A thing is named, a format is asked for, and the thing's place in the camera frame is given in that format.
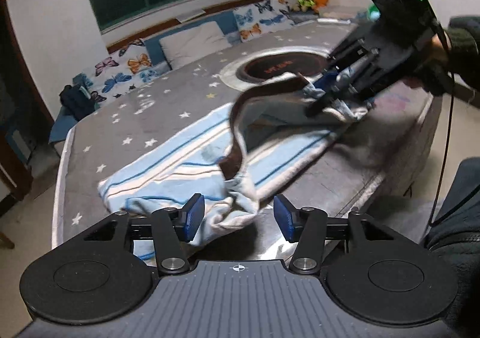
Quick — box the grey star table cover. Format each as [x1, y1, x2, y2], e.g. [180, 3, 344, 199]
[51, 22, 442, 246]

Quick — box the orange plush toy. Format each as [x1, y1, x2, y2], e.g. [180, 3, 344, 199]
[312, 0, 329, 13]

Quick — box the book on window ledge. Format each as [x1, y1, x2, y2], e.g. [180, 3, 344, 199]
[176, 9, 206, 23]

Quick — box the black cable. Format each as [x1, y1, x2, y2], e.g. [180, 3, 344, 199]
[427, 19, 480, 229]

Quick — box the left butterfly cushion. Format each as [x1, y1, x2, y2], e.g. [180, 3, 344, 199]
[72, 39, 170, 108]

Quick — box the black round induction cooktop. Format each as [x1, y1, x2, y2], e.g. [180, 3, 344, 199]
[237, 52, 327, 83]

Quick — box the butterfly cushion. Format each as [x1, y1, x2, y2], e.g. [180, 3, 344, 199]
[72, 39, 170, 108]
[233, 0, 295, 43]

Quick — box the dark backpack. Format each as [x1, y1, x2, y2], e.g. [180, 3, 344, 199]
[59, 84, 99, 121]

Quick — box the blue striped shirt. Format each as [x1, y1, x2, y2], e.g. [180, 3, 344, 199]
[98, 73, 372, 253]

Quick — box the white remote control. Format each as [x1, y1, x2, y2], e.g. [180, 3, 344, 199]
[316, 17, 352, 25]

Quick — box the grey pillow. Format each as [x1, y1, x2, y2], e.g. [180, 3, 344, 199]
[160, 22, 231, 70]

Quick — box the person right hand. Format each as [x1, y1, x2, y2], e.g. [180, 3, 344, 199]
[402, 35, 454, 96]

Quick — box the right butterfly cushion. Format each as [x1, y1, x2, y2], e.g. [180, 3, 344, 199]
[233, 0, 295, 43]

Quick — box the teddy bear yellow vest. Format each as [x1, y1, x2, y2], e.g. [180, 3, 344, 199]
[290, 0, 316, 13]

